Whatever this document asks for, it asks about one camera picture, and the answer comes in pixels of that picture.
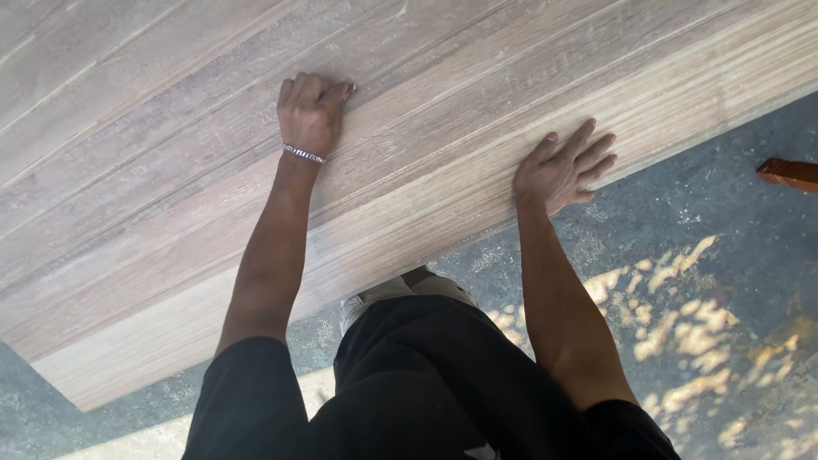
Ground silver chain bracelet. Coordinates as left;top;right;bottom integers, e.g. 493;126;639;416
282;144;327;164

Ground person's black shirt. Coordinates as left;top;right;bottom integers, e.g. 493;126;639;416
182;295;681;460

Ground large wooden plank panel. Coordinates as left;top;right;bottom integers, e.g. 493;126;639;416
0;0;818;413

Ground person's beige shorts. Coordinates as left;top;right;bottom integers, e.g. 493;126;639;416
339;273;479;336

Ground reddish brown wooden piece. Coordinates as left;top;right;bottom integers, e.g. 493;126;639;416
756;157;818;194

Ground person's left hand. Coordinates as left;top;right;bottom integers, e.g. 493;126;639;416
276;72;357;161

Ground person's right hand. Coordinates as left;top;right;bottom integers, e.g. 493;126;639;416
513;118;619;218

